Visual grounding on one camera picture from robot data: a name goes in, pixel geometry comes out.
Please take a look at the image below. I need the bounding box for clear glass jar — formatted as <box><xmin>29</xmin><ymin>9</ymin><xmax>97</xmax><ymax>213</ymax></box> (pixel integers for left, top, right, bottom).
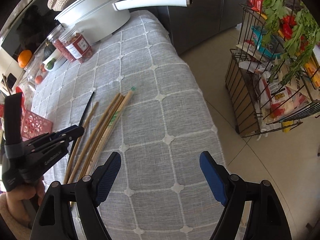
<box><xmin>25</xmin><ymin>48</ymin><xmax>48</xmax><ymax>85</ymax></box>

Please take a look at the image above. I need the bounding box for green leafy vegetable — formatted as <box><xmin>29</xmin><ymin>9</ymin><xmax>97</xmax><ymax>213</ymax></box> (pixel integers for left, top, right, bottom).
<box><xmin>262</xmin><ymin>0</ymin><xmax>319</xmax><ymax>85</ymax></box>

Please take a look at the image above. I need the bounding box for light bamboo printed chopstick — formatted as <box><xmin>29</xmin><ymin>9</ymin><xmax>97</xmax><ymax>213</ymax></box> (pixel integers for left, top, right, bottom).
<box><xmin>82</xmin><ymin>87</ymin><xmax>136</xmax><ymax>175</ymax></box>

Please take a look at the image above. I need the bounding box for white bowl with squash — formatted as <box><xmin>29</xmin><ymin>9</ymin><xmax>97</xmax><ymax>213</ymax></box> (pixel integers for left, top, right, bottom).
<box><xmin>42</xmin><ymin>41</ymin><xmax>67</xmax><ymax>72</ymax></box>

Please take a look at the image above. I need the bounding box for beige sleeve left forearm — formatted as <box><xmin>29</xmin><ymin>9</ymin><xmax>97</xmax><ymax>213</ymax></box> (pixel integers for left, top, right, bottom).
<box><xmin>1</xmin><ymin>193</ymin><xmax>31</xmax><ymax>240</ymax></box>

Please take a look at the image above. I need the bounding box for black microwave oven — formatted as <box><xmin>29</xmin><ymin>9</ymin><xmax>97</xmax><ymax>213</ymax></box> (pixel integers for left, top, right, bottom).
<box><xmin>1</xmin><ymin>0</ymin><xmax>59</xmax><ymax>60</ymax></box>

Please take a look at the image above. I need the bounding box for white electric pot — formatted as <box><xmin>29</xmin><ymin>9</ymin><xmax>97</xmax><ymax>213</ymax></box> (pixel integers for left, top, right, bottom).
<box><xmin>55</xmin><ymin>0</ymin><xmax>193</xmax><ymax>44</ymax></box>

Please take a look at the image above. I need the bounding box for black wire storage rack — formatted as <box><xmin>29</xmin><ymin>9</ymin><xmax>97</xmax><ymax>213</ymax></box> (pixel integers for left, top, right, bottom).
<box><xmin>225</xmin><ymin>4</ymin><xmax>319</xmax><ymax>138</ymax></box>

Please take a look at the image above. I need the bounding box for brown wooden chopstick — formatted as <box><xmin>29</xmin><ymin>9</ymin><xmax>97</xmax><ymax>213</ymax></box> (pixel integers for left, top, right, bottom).
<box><xmin>63</xmin><ymin>93</ymin><xmax>121</xmax><ymax>184</ymax></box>
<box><xmin>70</xmin><ymin>94</ymin><xmax>124</xmax><ymax>183</ymax></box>

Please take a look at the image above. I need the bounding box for red-label snack jar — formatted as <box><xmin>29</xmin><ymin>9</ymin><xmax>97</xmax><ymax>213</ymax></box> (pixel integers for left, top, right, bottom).
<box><xmin>59</xmin><ymin>26</ymin><xmax>93</xmax><ymax>63</ymax></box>

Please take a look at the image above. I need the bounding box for black chopstick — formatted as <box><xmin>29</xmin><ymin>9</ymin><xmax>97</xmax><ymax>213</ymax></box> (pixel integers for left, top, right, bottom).
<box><xmin>68</xmin><ymin>90</ymin><xmax>95</xmax><ymax>160</ymax></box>

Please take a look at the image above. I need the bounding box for orange fruit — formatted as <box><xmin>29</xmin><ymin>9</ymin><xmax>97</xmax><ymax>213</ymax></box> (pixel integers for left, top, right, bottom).
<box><xmin>17</xmin><ymin>50</ymin><xmax>33</xmax><ymax>68</ymax></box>

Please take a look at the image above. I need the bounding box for pink plastic utensil basket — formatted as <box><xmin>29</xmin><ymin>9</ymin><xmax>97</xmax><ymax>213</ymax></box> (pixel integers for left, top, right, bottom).
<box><xmin>21</xmin><ymin>110</ymin><xmax>53</xmax><ymax>141</ymax></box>

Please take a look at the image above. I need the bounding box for thin brown chopstick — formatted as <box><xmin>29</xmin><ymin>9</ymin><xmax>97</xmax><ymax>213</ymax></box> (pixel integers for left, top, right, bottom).
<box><xmin>62</xmin><ymin>101</ymin><xmax>99</xmax><ymax>185</ymax></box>

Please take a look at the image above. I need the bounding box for dark grey refrigerator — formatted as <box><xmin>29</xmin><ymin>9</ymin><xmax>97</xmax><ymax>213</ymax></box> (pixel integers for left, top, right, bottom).
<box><xmin>147</xmin><ymin>0</ymin><xmax>247</xmax><ymax>54</ymax></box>

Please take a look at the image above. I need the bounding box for goji berry jar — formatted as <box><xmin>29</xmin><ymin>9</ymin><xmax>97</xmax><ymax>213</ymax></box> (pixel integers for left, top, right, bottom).
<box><xmin>47</xmin><ymin>24</ymin><xmax>76</xmax><ymax>62</ymax></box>

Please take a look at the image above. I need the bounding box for person's left hand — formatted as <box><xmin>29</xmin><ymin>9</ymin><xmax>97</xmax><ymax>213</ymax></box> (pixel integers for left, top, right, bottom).
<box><xmin>6</xmin><ymin>176</ymin><xmax>45</xmax><ymax>227</ymax></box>

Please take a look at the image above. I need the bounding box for grey checked tablecloth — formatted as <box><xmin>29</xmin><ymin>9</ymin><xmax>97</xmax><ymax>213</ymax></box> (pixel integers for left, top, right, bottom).
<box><xmin>31</xmin><ymin>10</ymin><xmax>225</xmax><ymax>239</ymax></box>

